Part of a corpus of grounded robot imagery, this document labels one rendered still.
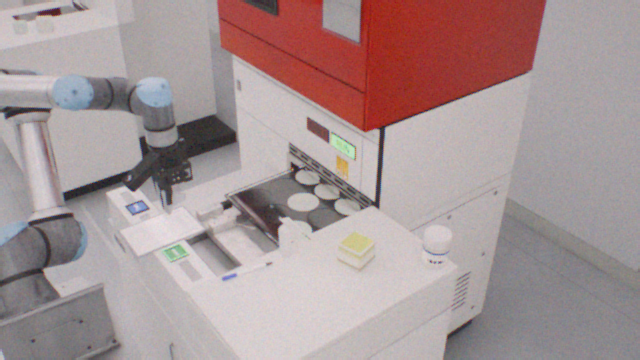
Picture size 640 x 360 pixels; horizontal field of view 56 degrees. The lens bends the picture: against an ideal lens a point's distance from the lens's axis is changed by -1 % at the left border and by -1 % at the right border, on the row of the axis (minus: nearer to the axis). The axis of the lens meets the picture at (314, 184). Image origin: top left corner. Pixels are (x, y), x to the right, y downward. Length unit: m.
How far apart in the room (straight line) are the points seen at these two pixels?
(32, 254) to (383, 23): 1.05
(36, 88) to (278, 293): 0.74
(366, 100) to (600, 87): 1.59
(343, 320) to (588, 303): 1.86
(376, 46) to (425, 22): 0.17
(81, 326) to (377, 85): 0.96
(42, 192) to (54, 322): 0.36
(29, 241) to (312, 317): 0.73
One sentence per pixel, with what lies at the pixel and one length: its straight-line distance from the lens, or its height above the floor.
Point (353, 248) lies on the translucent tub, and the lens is 1.55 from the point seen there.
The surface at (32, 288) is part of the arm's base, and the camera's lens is 1.60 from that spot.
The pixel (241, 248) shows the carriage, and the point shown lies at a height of 0.88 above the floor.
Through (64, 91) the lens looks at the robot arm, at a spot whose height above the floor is 1.48.
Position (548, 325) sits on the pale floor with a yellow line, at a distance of 2.96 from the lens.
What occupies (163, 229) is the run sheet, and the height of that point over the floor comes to 0.96.
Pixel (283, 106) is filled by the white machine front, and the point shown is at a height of 1.10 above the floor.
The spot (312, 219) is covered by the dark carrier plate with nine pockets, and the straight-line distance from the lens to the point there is 1.86.
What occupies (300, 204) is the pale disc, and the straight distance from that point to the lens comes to 1.93.
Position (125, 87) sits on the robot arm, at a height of 1.44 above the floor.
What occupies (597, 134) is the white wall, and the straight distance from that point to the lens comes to 3.08.
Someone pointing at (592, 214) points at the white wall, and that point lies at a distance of 3.25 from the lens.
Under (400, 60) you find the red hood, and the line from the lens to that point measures 1.65.
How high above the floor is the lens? 2.02
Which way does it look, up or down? 34 degrees down
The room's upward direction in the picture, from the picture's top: straight up
